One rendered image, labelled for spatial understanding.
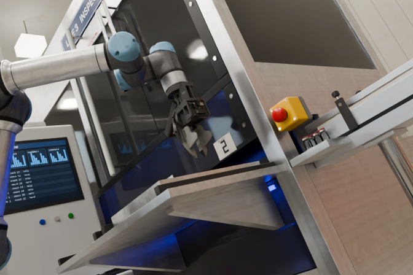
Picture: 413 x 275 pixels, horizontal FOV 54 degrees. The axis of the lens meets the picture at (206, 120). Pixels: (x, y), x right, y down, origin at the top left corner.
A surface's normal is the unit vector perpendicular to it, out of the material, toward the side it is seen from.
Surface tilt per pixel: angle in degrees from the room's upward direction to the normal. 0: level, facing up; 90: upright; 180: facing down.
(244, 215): 90
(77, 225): 90
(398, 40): 90
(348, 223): 90
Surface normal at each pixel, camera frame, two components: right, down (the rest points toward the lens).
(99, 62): 0.14, 0.42
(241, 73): -0.73, 0.06
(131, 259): 0.58, -0.48
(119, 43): -0.02, -0.33
